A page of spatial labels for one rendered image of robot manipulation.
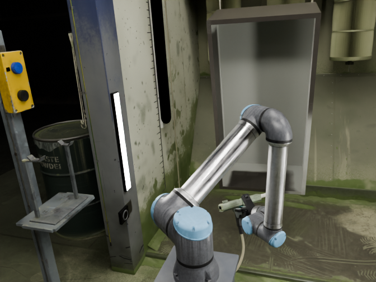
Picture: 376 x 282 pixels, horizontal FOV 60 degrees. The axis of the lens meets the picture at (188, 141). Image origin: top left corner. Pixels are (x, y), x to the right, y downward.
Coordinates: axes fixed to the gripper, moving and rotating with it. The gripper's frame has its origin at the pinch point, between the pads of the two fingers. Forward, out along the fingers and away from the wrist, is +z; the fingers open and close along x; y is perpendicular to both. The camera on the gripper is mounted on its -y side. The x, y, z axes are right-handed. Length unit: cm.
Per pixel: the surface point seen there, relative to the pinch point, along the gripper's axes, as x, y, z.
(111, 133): -66, -60, 17
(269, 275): 17, 49, 3
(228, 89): 25, -80, 18
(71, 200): -95, -27, 4
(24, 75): -108, -87, -17
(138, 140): -42, -55, 38
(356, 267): 68, 55, -23
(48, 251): -109, -2, 20
